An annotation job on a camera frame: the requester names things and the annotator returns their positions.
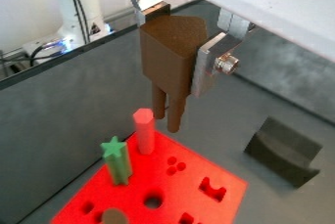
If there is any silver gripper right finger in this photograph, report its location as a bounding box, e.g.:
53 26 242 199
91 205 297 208
191 9 251 97

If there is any brown three prong object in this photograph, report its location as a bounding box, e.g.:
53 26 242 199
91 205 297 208
139 16 206 133

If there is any black curved fixture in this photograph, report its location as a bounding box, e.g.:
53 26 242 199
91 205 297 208
245 117 322 188

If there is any red peg board block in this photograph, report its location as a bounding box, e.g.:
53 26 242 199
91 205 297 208
50 133 247 224

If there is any red hexagonal peg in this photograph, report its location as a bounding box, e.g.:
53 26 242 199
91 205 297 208
134 108 154 155

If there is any green star peg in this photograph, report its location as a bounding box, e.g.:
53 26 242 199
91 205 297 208
100 136 132 185

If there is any brown cylinder peg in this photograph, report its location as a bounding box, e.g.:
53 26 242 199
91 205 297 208
101 208 128 224

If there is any black cable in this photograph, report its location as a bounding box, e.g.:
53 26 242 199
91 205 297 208
28 0 91 66

